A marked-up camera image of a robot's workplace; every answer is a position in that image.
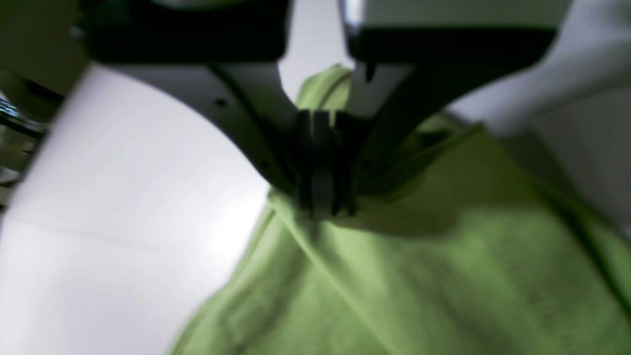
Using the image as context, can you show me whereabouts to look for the green T-shirt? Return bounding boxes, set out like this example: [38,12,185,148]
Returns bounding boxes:
[168,63,631,355]

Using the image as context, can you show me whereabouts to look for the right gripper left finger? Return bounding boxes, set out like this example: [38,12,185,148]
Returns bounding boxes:
[71,0,328,219]

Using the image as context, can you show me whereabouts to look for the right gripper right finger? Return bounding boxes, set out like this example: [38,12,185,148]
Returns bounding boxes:
[328,0,572,217]

